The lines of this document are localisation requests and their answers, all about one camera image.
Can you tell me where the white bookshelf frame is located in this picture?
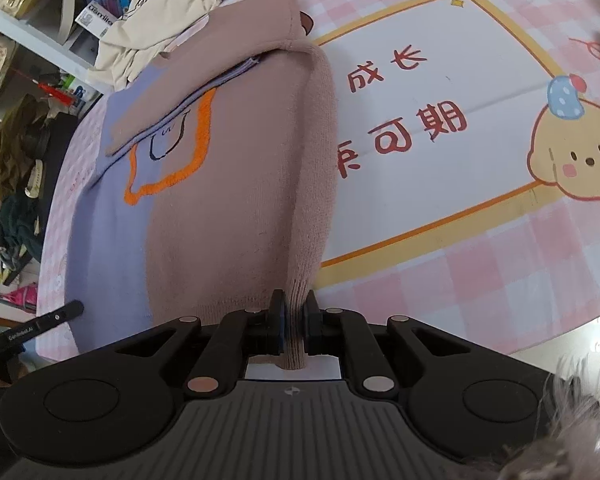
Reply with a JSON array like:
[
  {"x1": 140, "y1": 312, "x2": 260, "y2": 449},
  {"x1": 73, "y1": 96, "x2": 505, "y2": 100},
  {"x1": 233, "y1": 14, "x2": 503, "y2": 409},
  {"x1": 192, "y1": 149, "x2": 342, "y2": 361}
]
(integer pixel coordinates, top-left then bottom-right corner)
[{"x1": 0, "y1": 0, "x2": 112, "y2": 94}]

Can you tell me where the red tassel ornament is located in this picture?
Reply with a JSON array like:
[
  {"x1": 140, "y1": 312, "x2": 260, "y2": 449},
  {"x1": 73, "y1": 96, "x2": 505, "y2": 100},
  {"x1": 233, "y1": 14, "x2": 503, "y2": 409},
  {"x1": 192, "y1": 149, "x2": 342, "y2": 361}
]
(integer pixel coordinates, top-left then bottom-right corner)
[{"x1": 10, "y1": 68, "x2": 74, "y2": 106}]

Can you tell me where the fluffy pink sleeve cuff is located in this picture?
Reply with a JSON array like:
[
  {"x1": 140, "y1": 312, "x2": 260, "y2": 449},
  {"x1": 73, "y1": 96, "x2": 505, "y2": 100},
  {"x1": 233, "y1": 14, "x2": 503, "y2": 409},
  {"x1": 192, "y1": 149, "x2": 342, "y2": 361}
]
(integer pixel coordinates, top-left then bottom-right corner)
[{"x1": 498, "y1": 321, "x2": 600, "y2": 479}]

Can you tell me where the pink checkered cartoon mat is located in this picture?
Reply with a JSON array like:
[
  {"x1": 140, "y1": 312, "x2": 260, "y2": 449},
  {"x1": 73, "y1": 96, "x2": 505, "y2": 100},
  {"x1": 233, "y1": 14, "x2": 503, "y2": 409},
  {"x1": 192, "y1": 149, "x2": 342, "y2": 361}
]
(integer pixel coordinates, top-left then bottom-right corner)
[{"x1": 38, "y1": 0, "x2": 600, "y2": 352}]

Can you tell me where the pink and purple knit sweater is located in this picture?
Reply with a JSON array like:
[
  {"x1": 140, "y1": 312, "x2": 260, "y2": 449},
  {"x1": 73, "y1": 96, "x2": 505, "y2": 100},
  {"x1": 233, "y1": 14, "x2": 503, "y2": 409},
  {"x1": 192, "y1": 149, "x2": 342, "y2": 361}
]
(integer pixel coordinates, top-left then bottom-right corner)
[{"x1": 65, "y1": 0, "x2": 338, "y2": 368}]

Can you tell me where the cream canvas tote bag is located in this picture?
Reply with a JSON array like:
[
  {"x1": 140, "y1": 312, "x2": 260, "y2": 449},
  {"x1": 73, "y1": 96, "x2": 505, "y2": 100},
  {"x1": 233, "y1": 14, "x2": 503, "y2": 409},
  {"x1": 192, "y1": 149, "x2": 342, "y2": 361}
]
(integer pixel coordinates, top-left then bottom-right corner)
[{"x1": 88, "y1": 0, "x2": 220, "y2": 90}]

